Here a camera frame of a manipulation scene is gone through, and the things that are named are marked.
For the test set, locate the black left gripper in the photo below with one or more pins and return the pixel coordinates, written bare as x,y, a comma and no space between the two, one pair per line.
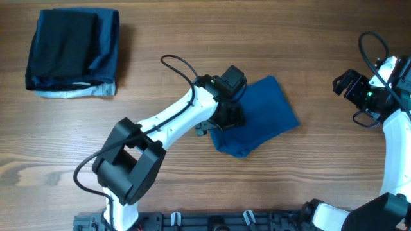
236,117

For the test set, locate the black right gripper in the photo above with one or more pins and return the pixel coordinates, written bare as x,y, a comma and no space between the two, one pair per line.
352,94

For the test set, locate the blue polo shirt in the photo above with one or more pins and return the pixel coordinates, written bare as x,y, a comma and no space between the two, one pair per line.
268,114

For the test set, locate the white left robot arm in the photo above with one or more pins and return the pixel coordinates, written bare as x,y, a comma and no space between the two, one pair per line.
133,153

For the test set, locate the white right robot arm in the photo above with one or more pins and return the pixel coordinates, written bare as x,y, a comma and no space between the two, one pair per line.
392,206

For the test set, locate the white folded garment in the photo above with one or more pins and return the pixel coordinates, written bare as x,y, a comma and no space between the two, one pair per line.
77,89

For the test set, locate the navy blue folded garment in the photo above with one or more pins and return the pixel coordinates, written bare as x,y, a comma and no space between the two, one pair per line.
105,49

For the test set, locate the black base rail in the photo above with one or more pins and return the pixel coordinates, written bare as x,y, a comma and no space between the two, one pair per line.
248,220

